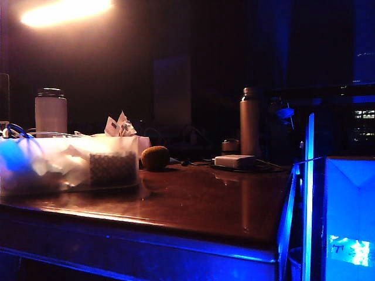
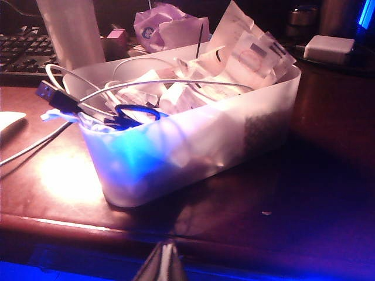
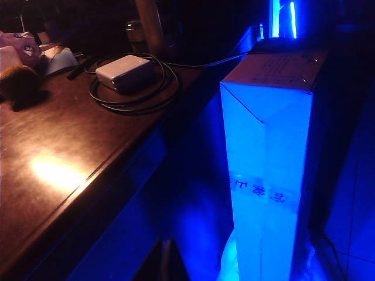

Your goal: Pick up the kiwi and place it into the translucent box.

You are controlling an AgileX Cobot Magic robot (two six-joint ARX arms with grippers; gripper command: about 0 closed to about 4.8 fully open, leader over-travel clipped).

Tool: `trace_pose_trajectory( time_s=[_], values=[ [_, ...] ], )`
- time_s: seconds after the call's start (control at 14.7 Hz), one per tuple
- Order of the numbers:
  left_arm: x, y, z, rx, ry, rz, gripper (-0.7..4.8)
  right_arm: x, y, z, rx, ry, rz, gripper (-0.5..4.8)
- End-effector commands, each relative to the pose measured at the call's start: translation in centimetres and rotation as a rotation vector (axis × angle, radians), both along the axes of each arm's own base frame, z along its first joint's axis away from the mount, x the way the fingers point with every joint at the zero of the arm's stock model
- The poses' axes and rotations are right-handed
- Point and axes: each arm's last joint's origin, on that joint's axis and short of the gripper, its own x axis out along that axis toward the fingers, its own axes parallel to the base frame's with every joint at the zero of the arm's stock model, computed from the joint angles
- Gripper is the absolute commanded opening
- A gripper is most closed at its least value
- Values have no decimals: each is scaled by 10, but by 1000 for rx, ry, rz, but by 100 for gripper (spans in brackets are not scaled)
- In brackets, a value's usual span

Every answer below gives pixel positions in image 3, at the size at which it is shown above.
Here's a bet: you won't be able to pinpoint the tall cardboard box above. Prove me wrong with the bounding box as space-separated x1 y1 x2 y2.
219 46 329 281

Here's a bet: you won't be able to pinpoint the small round metal tin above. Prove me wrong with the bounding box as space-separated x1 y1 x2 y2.
124 19 145 51

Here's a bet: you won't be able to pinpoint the white power adapter brick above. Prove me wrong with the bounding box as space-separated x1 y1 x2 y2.
95 54 154 93

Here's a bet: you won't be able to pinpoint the small tissue packet blue logos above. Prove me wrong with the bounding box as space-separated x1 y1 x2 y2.
0 30 42 68

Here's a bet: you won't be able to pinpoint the brown fuzzy kiwi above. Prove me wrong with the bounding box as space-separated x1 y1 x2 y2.
0 64 42 104

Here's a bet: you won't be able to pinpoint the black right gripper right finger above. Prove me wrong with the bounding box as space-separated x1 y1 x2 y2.
167 237 192 281

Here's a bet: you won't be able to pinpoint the black power adapter cable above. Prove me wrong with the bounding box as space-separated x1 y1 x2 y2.
84 50 253 115

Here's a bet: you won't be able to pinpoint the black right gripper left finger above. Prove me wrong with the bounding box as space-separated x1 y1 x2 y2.
131 237 168 281

